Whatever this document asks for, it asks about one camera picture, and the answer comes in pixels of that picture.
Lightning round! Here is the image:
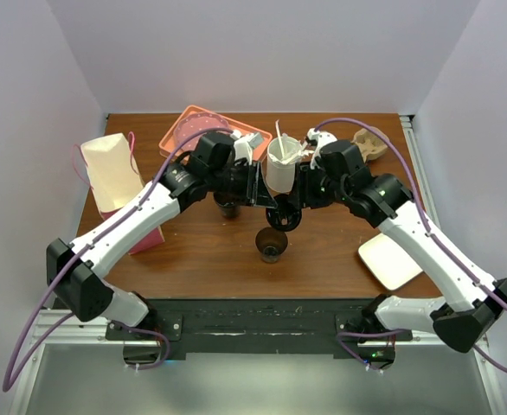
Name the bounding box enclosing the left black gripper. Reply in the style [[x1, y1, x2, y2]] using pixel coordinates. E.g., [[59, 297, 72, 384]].
[[208, 158, 277, 208]]

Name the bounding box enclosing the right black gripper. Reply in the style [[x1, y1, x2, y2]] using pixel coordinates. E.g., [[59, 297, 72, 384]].
[[287, 159, 350, 209]]

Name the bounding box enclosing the black cup lid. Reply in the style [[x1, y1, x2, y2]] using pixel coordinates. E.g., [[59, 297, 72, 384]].
[[265, 194, 302, 233]]

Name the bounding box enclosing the black plastic cup stack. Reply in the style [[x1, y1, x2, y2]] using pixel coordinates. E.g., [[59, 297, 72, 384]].
[[213, 193, 241, 220]]

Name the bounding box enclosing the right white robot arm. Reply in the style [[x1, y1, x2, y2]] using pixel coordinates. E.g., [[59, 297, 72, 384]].
[[297, 131, 507, 353]]

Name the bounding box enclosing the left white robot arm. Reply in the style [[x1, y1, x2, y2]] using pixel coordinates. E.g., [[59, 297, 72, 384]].
[[46, 127, 277, 339]]

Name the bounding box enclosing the white cylindrical container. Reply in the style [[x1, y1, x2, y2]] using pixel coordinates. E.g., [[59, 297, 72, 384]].
[[266, 135, 302, 193]]

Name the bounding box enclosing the white wrapped straw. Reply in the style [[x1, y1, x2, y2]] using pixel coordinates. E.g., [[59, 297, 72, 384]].
[[275, 119, 288, 165]]

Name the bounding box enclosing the pink polka dot plate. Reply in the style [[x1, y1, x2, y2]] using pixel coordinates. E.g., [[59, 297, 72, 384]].
[[174, 112, 229, 144]]

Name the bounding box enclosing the brown cardboard cup carrier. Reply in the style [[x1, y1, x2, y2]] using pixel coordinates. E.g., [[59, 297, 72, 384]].
[[352, 128, 388, 163]]

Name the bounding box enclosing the white square plate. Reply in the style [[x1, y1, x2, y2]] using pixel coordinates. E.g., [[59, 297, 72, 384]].
[[357, 233, 422, 291]]

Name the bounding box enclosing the pink plastic tray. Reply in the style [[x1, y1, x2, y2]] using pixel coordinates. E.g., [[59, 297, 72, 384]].
[[158, 105, 273, 172]]

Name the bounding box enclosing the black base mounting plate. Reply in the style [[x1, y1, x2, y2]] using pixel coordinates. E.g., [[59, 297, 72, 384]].
[[106, 297, 410, 362]]

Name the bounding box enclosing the cream and pink paper bag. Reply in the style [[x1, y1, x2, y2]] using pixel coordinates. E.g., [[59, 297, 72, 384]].
[[71, 131, 166, 256]]

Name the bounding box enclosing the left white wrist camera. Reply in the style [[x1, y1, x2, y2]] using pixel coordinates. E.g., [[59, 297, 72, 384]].
[[230, 130, 263, 164]]

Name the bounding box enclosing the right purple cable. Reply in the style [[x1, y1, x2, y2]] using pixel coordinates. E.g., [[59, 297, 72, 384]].
[[316, 117, 507, 386]]

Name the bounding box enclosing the purple cable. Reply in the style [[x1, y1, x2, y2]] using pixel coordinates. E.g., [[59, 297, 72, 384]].
[[316, 117, 507, 386], [2, 125, 234, 393]]

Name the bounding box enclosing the aluminium frame rail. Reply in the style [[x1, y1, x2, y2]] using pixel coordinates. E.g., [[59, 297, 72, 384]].
[[399, 115, 435, 217]]

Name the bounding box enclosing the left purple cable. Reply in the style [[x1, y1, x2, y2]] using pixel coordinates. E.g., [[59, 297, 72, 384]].
[[2, 125, 234, 393]]

